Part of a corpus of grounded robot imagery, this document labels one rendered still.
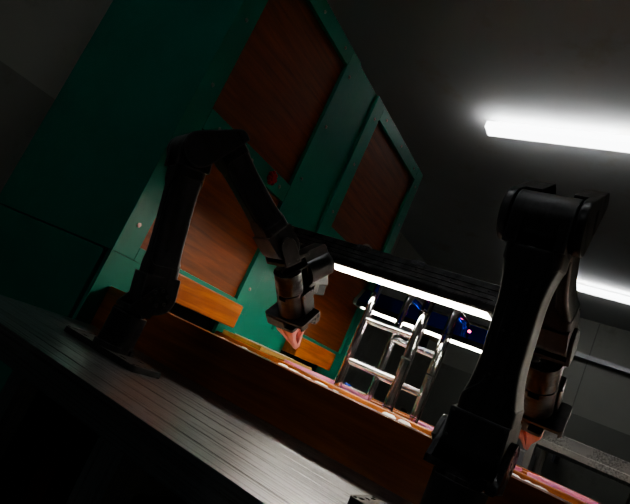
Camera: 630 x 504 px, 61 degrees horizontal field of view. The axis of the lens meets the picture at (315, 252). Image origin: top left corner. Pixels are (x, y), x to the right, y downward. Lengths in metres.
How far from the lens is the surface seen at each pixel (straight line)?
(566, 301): 0.79
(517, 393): 0.63
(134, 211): 1.32
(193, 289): 1.42
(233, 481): 0.54
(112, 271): 1.32
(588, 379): 8.47
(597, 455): 4.41
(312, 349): 2.00
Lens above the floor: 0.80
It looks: 11 degrees up
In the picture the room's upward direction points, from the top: 24 degrees clockwise
